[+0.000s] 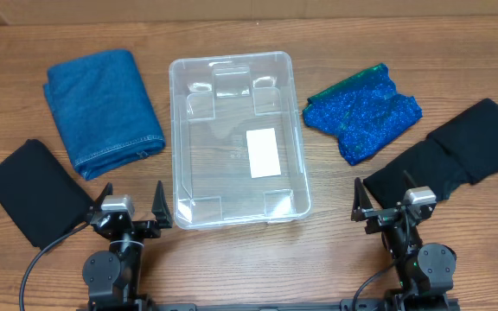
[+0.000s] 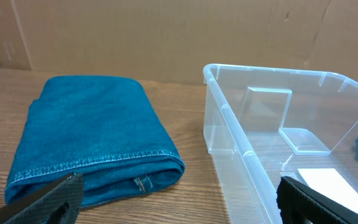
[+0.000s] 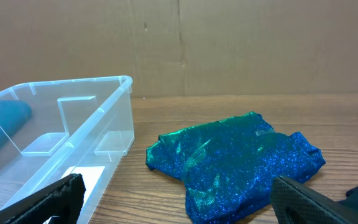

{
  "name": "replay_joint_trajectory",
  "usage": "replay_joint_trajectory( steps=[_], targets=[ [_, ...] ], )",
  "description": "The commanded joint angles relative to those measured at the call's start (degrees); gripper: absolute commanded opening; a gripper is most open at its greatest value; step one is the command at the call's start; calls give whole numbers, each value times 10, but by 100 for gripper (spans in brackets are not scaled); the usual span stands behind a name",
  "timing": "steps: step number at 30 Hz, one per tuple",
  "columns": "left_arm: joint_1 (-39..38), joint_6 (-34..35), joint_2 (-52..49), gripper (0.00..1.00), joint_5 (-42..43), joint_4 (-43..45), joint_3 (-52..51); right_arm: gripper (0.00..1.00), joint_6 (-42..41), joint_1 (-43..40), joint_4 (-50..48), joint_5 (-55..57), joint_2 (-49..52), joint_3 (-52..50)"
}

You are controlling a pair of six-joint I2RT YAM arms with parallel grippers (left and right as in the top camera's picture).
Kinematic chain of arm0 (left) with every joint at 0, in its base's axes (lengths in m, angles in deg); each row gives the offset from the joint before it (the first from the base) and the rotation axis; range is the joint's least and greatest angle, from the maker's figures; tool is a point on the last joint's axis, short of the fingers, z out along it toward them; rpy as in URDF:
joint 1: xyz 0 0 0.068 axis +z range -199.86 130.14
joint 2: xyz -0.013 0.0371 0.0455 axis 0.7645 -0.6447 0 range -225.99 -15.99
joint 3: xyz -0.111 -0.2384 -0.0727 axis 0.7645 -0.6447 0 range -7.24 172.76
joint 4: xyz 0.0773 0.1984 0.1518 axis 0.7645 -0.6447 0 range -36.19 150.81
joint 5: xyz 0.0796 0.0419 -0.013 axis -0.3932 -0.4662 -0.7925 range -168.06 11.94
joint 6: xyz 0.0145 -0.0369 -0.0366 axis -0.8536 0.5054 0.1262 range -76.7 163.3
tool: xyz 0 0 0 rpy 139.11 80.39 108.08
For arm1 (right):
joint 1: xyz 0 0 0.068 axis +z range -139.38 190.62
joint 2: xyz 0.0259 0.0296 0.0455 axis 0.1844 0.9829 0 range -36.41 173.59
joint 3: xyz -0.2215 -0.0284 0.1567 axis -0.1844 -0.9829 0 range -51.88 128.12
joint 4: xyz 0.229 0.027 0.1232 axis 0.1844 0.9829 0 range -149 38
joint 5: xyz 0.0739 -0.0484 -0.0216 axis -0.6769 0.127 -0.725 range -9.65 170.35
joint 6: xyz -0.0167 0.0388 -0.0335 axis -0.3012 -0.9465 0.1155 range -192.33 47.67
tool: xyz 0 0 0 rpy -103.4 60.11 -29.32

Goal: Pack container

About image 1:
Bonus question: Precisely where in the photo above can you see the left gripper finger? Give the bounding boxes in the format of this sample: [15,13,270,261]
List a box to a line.
[93,182,113,212]
[151,181,173,229]

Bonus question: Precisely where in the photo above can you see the small black garment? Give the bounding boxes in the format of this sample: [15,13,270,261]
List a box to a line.
[0,139,93,250]

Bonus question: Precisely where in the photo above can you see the blue sequin fabric garment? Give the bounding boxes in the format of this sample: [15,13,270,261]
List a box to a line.
[303,63,423,166]

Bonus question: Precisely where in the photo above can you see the long black garment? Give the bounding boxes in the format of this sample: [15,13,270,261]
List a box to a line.
[363,98,498,208]

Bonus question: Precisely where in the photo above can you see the blue denim jeans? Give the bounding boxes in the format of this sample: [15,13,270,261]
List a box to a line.
[43,49,166,181]

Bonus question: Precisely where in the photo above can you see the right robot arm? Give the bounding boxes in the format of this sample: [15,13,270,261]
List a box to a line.
[341,173,460,310]

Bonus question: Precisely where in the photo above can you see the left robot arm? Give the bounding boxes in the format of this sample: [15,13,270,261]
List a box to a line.
[82,182,173,310]

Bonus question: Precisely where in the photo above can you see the clear plastic storage container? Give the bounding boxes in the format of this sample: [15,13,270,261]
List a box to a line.
[169,51,312,230]

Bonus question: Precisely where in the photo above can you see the white label sticker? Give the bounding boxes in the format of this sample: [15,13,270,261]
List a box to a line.
[246,128,281,178]

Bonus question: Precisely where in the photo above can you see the right black cable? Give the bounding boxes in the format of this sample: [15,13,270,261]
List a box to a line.
[350,206,412,310]

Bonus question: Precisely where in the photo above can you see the black cable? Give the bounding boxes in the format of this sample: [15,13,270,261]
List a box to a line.
[350,206,412,310]
[18,220,91,311]

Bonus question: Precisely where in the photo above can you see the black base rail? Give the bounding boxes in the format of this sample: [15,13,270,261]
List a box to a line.
[75,297,462,311]

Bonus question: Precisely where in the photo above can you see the left black cable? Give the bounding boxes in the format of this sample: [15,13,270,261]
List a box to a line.
[18,220,91,311]

